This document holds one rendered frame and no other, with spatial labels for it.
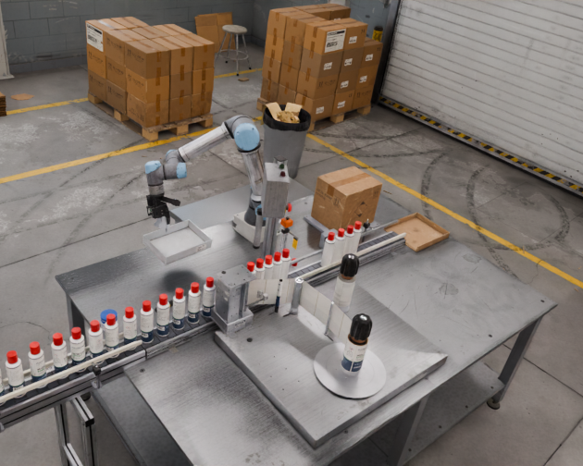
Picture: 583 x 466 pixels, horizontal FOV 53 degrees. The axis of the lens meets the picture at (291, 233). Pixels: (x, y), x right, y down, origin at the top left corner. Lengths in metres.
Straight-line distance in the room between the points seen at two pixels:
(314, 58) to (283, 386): 4.55
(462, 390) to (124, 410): 1.86
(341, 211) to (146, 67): 3.10
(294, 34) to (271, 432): 4.95
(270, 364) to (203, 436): 0.42
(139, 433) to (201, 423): 0.79
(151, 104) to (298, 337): 3.85
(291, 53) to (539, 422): 4.45
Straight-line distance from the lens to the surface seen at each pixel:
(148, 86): 5.96
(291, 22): 6.62
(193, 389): 2.46
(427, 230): 3.68
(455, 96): 7.24
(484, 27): 6.99
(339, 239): 3.01
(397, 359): 2.66
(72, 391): 2.48
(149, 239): 3.01
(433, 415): 3.42
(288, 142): 5.41
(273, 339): 2.61
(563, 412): 4.13
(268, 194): 2.56
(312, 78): 6.51
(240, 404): 2.42
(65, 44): 8.06
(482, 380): 3.73
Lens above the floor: 2.68
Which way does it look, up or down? 33 degrees down
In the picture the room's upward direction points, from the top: 9 degrees clockwise
